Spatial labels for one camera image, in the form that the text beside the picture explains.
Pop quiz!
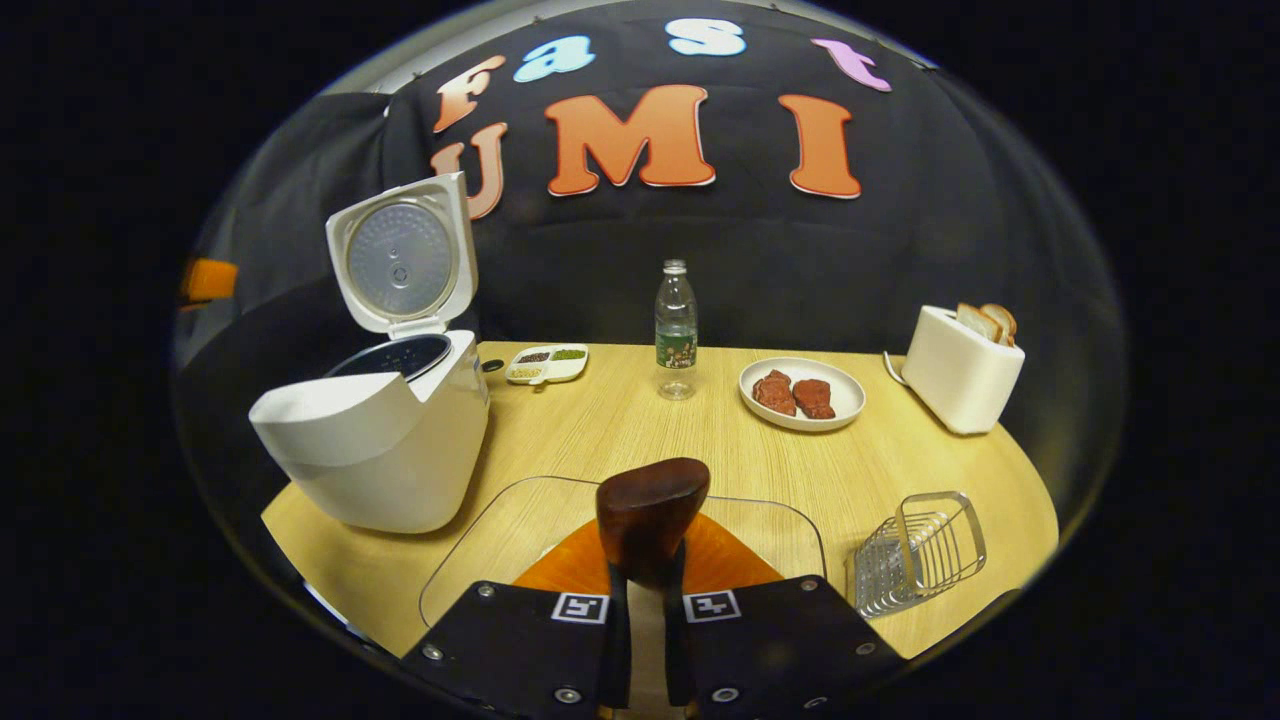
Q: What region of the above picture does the brown wooden spoon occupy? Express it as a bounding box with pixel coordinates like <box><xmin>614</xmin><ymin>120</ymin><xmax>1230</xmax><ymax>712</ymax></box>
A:
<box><xmin>596</xmin><ymin>457</ymin><xmax>711</xmax><ymax>720</ymax></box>

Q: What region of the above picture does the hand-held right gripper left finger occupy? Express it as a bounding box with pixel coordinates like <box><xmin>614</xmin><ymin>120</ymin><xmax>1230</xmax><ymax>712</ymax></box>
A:
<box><xmin>400</xmin><ymin>538</ymin><xmax>634</xmax><ymax>720</ymax></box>

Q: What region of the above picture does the clear plastic water bottle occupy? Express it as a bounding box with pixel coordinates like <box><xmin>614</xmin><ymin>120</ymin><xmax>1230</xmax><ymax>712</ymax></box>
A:
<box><xmin>655</xmin><ymin>259</ymin><xmax>699</xmax><ymax>401</ymax></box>

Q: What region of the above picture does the white divided condiment dish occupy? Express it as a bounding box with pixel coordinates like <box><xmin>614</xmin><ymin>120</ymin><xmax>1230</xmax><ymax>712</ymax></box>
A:
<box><xmin>505</xmin><ymin>344</ymin><xmax>590</xmax><ymax>387</ymax></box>

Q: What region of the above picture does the black backdrop cloth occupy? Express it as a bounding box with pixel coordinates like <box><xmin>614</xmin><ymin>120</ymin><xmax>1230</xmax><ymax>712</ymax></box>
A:
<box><xmin>170</xmin><ymin>0</ymin><xmax>1126</xmax><ymax>501</ymax></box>

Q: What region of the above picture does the white round plate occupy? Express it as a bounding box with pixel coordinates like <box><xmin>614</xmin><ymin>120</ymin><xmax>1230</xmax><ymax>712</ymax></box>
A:
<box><xmin>738</xmin><ymin>357</ymin><xmax>867</xmax><ymax>433</ymax></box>

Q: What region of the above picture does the white toaster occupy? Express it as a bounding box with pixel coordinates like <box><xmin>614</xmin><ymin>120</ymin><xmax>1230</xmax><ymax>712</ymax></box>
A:
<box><xmin>900</xmin><ymin>305</ymin><xmax>1026</xmax><ymax>436</ymax></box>

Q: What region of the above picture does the white rice cooker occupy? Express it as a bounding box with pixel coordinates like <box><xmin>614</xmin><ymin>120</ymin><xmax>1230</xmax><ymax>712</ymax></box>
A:
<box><xmin>248</xmin><ymin>172</ymin><xmax>491</xmax><ymax>534</ymax></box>

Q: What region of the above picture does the red meat piece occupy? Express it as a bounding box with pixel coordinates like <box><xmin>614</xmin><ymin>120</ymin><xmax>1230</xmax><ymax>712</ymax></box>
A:
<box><xmin>752</xmin><ymin>369</ymin><xmax>798</xmax><ymax>417</ymax></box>
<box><xmin>792</xmin><ymin>378</ymin><xmax>837</xmax><ymax>420</ymax></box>

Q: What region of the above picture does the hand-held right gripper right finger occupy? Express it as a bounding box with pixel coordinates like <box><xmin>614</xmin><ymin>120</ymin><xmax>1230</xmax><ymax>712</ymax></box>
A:
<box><xmin>665</xmin><ymin>513</ymin><xmax>906</xmax><ymax>720</ymax></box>

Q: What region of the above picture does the metal wire chopstick holder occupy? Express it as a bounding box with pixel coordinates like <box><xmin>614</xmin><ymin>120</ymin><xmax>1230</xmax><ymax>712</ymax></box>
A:
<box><xmin>848</xmin><ymin>490</ymin><xmax>988</xmax><ymax>619</ymax></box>

